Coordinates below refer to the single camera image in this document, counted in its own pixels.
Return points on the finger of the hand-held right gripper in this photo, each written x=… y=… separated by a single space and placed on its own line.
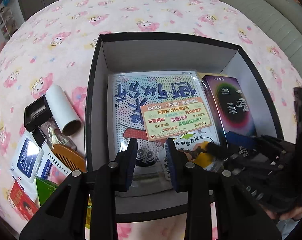
x=241 y=141
x=255 y=163

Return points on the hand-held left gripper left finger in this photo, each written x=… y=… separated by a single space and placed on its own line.
x=131 y=155

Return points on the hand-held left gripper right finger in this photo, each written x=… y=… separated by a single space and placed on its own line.
x=171 y=160

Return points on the cartoon printed packet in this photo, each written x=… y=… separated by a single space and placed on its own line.
x=184 y=140

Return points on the black cardboard box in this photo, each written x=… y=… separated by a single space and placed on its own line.
x=163 y=55

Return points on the person's right hand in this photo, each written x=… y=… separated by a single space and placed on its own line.
x=287 y=213

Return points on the dark purple box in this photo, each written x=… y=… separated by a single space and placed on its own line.
x=228 y=105

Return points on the orange sticker card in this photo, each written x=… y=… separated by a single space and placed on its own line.
x=176 y=118

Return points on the dotted printed sticker packet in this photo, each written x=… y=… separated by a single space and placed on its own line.
x=131 y=100

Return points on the wooden comb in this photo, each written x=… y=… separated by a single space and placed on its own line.
x=71 y=157

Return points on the small brown sachet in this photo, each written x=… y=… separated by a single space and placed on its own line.
x=64 y=137

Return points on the small white wet wipe packet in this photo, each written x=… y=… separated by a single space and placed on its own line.
x=53 y=171

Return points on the white paper roll tube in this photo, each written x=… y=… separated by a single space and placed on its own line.
x=60 y=105

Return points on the green packet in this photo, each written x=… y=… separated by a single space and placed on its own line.
x=45 y=190

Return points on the small black glossy case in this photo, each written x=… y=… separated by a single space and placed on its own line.
x=39 y=137

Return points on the large white wet wipe packet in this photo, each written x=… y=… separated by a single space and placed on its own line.
x=25 y=157

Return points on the small black square box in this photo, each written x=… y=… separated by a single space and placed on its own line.
x=28 y=120

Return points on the red packet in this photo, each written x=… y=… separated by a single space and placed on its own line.
x=22 y=202

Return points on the grey padded headboard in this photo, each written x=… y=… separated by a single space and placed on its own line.
x=260 y=12

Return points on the pink printed blanket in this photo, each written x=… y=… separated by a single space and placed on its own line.
x=141 y=10

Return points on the storage shelf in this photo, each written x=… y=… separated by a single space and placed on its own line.
x=5 y=20

